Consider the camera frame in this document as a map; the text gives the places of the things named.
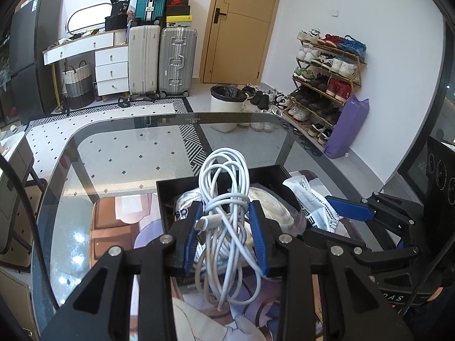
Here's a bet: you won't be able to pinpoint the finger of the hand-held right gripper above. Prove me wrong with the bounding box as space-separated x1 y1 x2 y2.
325 192 425 228
301 226 422 263

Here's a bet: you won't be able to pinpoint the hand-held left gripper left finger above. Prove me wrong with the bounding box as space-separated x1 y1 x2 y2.
40 201 204 341

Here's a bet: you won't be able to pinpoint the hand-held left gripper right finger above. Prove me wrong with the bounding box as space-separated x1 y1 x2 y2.
248 200 416 341

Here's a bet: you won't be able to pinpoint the white medicine packet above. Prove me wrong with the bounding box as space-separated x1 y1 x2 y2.
282 175 347 233

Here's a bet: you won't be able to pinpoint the white rope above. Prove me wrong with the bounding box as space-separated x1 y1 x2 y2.
249 185 307 237

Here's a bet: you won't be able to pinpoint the grey white socks pack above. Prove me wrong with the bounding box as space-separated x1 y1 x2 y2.
171 190 204 228

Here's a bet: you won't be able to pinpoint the white cable bundle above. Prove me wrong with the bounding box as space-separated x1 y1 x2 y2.
195 148 264 314

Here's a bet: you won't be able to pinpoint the black cardboard box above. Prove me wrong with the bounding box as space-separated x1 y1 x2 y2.
156 164 313 242

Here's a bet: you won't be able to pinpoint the purple bag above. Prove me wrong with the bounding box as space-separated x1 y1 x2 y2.
323 95 370 159

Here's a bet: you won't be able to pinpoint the printed cartoon desk mat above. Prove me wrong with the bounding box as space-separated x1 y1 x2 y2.
90 170 399 341

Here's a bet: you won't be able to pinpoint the black speaker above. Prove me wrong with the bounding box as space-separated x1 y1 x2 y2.
398 137 455 201

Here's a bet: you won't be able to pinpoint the rows of shoes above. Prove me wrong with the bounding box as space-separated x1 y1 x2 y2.
287 28 367 144

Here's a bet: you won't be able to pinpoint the wooden shoe rack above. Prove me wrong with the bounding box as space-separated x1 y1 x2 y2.
284 30 367 144

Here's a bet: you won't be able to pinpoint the white trash bin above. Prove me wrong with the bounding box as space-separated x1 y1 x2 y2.
210 84 247 133

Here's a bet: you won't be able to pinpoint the pile of shoes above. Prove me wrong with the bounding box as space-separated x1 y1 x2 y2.
242 83 289 132

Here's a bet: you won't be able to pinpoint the black white patterned rug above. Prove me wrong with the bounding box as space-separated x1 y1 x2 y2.
26 97 214 171

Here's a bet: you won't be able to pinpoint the silver suitcase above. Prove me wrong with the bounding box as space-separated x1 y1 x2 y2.
157 26 198 96

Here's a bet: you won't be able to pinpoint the grey folding chair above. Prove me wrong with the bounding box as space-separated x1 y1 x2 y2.
0 131 48 274

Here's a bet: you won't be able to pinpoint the white suitcase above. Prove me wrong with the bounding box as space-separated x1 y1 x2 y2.
127 25 161 96

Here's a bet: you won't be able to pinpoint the woven laundry basket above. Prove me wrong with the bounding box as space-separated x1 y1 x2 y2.
62 60 95 110

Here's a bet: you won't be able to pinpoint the white dresser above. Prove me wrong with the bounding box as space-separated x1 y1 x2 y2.
43 28 130 96

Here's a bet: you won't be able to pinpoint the yellow wooden door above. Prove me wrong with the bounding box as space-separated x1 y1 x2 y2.
199 0 285 85

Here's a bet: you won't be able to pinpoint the black bag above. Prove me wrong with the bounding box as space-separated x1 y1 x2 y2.
104 0 129 32

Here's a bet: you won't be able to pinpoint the black refrigerator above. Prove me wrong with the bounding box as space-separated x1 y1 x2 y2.
9 0 63 116

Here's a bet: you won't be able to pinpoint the oval mirror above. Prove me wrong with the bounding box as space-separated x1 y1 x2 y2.
66 2 113 36

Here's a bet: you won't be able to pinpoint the black cable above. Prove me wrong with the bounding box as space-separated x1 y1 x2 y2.
405 231 455 308

